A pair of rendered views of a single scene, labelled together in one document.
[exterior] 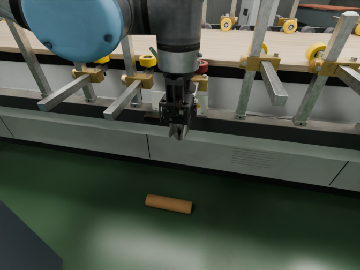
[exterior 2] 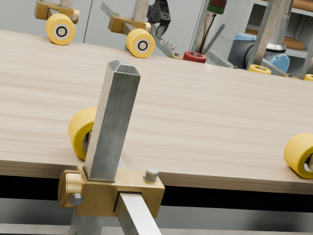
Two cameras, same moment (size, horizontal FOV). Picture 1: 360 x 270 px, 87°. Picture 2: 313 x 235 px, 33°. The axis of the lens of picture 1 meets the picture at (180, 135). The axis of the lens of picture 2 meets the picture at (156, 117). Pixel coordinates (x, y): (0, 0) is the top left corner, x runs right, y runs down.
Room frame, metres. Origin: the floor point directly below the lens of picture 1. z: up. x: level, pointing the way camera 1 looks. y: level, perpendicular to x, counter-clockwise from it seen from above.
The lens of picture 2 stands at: (2.25, -1.19, 1.30)
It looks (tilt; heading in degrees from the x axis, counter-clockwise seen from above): 20 degrees down; 144
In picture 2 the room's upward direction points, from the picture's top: 15 degrees clockwise
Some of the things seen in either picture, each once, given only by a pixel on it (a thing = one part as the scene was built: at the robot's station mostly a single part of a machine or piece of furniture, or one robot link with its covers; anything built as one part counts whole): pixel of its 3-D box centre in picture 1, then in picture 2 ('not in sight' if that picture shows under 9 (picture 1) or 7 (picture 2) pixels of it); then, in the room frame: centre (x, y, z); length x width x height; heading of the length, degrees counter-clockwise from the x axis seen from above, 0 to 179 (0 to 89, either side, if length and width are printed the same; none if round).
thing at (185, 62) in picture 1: (179, 59); not in sight; (0.42, 0.00, 1.05); 0.10 x 0.09 x 0.05; 78
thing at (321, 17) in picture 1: (319, 22); not in sight; (5.95, -3.81, 0.37); 1.37 x 0.71 x 0.74; 19
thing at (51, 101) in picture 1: (80, 83); (283, 77); (0.79, 0.44, 0.84); 0.44 x 0.03 x 0.04; 168
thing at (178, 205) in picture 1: (169, 203); not in sight; (0.69, 0.07, 0.04); 0.30 x 0.08 x 0.08; 78
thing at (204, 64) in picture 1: (198, 74); (191, 69); (0.85, -0.08, 0.85); 0.08 x 0.08 x 0.11
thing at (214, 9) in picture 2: not in sight; (215, 8); (0.83, -0.04, 1.07); 0.06 x 0.06 x 0.02
